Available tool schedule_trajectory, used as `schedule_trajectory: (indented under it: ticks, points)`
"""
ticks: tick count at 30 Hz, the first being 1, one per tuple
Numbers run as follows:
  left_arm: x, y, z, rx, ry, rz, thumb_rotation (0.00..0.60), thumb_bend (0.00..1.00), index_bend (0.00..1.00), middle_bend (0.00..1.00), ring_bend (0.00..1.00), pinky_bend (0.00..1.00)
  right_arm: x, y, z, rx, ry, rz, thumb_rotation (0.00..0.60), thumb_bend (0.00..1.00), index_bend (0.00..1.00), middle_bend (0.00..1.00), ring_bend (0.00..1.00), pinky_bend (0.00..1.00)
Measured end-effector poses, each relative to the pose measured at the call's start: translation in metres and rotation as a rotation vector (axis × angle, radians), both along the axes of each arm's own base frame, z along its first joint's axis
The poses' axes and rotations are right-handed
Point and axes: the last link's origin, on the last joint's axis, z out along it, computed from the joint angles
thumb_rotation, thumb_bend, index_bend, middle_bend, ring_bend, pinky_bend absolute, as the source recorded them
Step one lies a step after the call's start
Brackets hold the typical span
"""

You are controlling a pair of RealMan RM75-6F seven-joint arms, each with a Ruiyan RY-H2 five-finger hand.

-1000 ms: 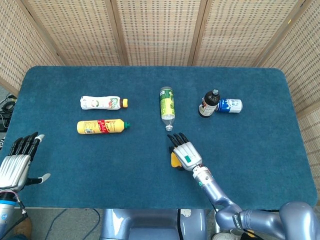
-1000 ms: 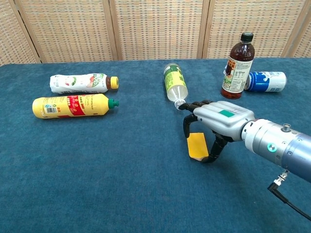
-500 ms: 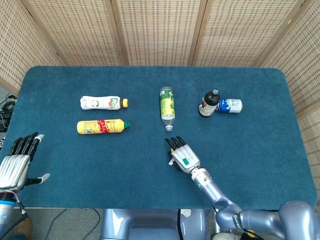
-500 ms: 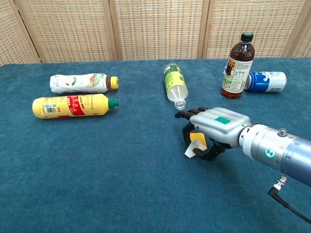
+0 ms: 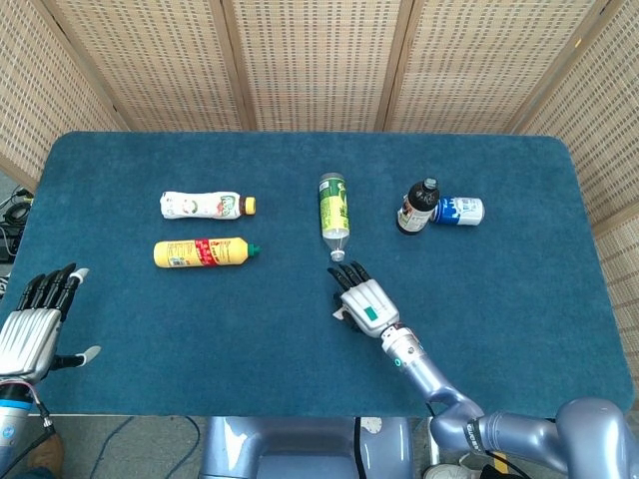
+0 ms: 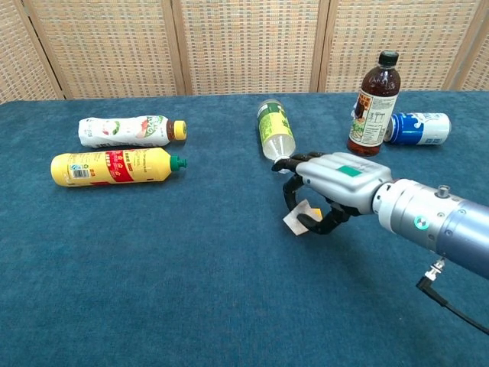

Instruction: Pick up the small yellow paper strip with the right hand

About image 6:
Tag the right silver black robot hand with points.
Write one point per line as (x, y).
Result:
(340, 179)

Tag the small yellow box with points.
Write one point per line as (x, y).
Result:
(300, 218)

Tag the dark brown tea bottle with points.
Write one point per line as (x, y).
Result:
(374, 107)

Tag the clear bottle with green label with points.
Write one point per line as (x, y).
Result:
(276, 130)

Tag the blue and white can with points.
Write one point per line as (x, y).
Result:
(418, 128)

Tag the blue table cloth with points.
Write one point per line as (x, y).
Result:
(191, 248)

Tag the woven bamboo folding screen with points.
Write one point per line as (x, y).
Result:
(244, 46)

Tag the white bottle with yellow cap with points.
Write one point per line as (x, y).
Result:
(128, 131)

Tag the yellow bottle with green cap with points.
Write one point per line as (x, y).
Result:
(114, 166)

